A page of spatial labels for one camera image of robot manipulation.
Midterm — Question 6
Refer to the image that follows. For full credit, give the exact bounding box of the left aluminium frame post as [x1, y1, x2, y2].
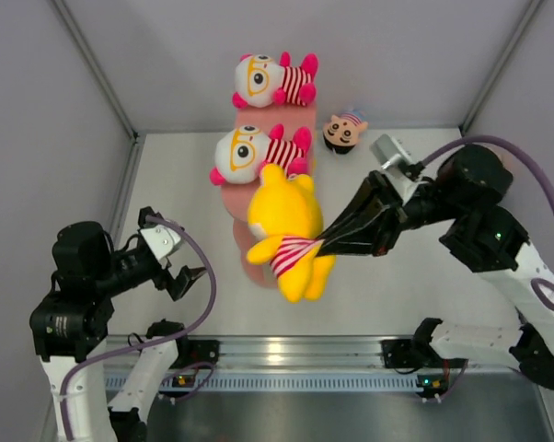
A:
[50, 0, 139, 141]

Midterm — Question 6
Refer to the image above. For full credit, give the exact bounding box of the pink three-tier wooden shelf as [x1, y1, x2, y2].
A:
[220, 101, 318, 288]

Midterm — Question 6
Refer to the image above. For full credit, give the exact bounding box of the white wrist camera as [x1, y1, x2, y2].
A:
[138, 220, 184, 268]
[370, 134, 415, 170]

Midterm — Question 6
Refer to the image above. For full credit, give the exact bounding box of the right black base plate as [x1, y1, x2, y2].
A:
[381, 338, 466, 371]

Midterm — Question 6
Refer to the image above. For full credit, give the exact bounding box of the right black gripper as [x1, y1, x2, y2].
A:
[307, 172, 463, 260]

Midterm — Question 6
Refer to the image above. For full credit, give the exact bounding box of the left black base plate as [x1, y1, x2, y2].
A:
[171, 336, 220, 369]

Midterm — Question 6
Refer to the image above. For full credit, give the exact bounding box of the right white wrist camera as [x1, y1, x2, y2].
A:
[370, 134, 415, 170]

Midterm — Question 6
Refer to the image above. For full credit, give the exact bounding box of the white pink plush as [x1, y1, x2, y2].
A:
[232, 52, 319, 109]
[210, 123, 312, 186]

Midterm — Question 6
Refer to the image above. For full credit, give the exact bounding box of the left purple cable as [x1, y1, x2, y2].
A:
[60, 216, 218, 442]

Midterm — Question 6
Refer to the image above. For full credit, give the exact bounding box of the yellow plush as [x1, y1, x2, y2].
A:
[246, 163, 336, 303]

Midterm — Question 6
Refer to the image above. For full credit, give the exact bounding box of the black-haired boy plush head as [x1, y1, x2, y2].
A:
[322, 109, 368, 155]

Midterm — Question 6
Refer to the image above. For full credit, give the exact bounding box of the aluminium frame post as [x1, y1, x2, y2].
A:
[50, 0, 139, 141]
[458, 0, 546, 134]

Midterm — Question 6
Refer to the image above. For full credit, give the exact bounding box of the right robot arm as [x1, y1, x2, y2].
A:
[319, 135, 554, 390]

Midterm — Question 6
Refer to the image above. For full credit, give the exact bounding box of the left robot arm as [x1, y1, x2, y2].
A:
[29, 207, 217, 441]

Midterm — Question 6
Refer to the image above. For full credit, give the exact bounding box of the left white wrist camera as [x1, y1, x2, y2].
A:
[138, 220, 184, 268]

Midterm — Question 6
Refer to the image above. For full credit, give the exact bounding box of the right aluminium frame post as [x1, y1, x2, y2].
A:
[458, 0, 546, 134]

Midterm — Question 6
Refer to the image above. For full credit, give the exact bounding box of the white slotted cable duct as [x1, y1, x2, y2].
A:
[159, 373, 444, 393]

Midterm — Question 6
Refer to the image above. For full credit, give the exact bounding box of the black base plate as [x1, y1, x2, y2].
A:
[171, 336, 220, 369]
[381, 338, 466, 371]

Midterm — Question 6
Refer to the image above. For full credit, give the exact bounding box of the aluminium front rail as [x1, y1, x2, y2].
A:
[101, 334, 522, 370]

